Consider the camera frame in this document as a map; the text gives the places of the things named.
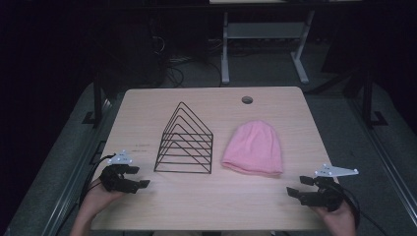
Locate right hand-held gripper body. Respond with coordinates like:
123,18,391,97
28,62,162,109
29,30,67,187
307,163,360,212

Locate black floor cables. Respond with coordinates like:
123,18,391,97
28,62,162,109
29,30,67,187
150,33,224,89

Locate white metal desk frame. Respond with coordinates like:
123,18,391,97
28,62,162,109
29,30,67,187
209,0,362,86

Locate pink knit beanie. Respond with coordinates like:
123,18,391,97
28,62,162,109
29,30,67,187
220,119,284,178

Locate person's right hand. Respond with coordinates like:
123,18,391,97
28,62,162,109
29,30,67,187
314,200,358,236

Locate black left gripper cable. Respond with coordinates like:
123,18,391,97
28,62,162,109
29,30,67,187
78,152,117,209

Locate person's left hand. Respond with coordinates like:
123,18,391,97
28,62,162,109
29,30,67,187
80,178,128,221

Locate black metal stand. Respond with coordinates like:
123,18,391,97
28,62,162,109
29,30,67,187
82,73,111,127
360,70,389,130

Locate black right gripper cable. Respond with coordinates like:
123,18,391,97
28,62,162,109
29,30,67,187
337,183,392,236

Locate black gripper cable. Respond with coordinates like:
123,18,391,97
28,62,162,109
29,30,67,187
337,183,392,236
78,152,117,209

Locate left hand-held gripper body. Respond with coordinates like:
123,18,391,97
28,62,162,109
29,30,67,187
98,149,134,195

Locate black wire file rack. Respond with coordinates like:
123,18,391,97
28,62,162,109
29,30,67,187
153,101,214,175

